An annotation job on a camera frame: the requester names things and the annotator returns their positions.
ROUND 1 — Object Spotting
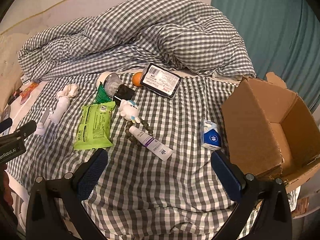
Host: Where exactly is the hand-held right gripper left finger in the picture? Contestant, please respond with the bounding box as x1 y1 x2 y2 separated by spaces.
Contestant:
26 148 109 240

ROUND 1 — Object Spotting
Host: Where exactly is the white cream tube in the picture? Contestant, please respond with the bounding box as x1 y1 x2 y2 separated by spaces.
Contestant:
129 126 173 162

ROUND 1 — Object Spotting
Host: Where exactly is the beige tufted headboard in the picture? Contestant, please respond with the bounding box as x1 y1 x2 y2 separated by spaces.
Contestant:
0 34 25 113

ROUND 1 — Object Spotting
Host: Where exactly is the orange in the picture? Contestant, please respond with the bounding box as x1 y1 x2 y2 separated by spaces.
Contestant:
132 72 143 87

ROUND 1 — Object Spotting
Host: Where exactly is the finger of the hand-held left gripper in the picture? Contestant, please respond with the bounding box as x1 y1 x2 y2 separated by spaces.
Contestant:
0 120 37 143
0 118 13 133

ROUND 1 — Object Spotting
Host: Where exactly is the white plush toy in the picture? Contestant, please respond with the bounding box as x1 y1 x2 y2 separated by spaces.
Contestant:
119 99 141 123

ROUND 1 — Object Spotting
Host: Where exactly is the red orange snack packet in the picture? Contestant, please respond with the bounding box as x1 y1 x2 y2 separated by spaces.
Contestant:
19 82 39 98

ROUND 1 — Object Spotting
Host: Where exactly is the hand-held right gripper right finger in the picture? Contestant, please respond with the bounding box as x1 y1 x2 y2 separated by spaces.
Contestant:
211 150 293 240

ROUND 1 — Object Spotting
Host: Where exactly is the small dark green packet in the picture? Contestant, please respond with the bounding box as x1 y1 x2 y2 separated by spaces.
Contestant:
94 82 113 104

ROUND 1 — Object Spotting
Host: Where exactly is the small black case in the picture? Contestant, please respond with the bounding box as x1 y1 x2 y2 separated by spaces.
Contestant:
113 84 135 105

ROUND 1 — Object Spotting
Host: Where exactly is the green bead bracelet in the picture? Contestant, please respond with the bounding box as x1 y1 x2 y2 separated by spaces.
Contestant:
125 119 153 145

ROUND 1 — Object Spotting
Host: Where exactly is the blue white tissue pack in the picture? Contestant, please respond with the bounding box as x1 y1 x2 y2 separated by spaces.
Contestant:
200 119 222 151

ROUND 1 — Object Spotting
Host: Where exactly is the grey checked duvet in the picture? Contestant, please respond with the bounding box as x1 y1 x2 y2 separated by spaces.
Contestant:
18 0 257 82

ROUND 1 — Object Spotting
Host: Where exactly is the black foil packet white label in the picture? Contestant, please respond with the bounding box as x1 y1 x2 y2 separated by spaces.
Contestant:
139 63 182 98

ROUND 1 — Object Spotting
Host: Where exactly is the clear jar white lid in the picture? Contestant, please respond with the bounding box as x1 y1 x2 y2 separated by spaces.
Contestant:
96 72 123 98

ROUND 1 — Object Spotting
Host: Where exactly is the white tissue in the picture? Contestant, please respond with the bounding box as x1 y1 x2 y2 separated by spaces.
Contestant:
55 84 80 99

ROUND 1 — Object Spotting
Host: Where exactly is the brown cardboard box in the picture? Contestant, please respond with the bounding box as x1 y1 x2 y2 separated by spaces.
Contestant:
221 72 320 193

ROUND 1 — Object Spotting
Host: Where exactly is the light green wet wipes packet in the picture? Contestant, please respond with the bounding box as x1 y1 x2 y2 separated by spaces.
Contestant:
74 102 116 150

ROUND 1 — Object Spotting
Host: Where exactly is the printed paper packet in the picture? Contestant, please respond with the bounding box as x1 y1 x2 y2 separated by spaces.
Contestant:
291 196 310 218

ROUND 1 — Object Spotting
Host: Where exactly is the teal curtain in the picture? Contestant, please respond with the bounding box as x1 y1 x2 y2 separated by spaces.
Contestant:
211 0 320 110

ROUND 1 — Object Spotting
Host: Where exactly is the grey checked bed sheet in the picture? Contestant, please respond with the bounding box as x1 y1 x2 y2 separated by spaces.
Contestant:
5 71 260 240

